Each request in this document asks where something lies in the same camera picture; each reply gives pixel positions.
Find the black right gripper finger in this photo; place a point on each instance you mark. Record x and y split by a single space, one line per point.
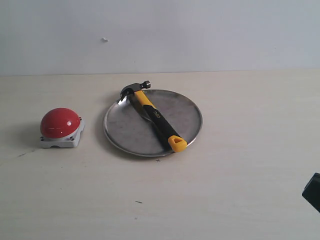
311 192

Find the yellow black claw hammer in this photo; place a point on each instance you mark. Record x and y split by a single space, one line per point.
176 142

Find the red dome push button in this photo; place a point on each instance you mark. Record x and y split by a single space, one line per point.
61 127

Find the round stainless steel plate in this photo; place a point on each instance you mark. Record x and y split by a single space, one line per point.
129 128

